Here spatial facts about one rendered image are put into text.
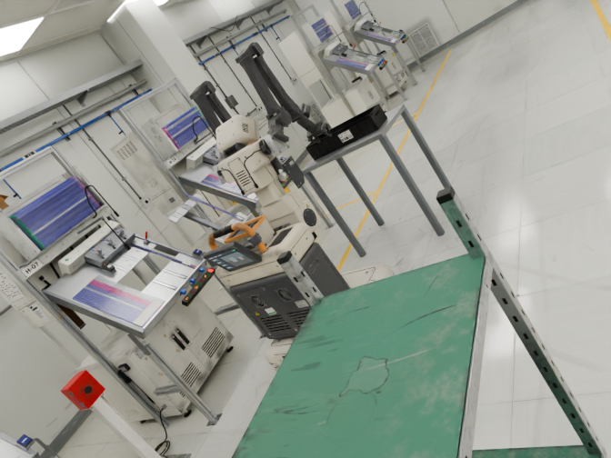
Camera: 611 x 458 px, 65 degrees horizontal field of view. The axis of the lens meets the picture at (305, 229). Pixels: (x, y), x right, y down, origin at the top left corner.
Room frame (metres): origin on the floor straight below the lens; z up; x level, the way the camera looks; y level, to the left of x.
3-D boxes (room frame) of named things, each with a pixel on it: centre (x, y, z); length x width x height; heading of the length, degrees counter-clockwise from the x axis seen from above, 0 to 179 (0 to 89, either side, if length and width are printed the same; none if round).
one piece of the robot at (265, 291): (2.36, 0.23, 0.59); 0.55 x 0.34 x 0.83; 46
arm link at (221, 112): (2.90, 0.00, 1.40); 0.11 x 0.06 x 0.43; 46
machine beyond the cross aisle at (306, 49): (7.22, -1.68, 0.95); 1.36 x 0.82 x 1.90; 52
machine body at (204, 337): (3.27, 1.38, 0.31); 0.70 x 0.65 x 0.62; 142
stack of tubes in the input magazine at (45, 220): (3.24, 1.25, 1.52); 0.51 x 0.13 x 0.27; 142
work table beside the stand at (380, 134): (3.23, -0.62, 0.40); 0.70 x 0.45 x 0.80; 46
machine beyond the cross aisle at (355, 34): (8.36, -2.58, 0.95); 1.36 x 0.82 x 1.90; 52
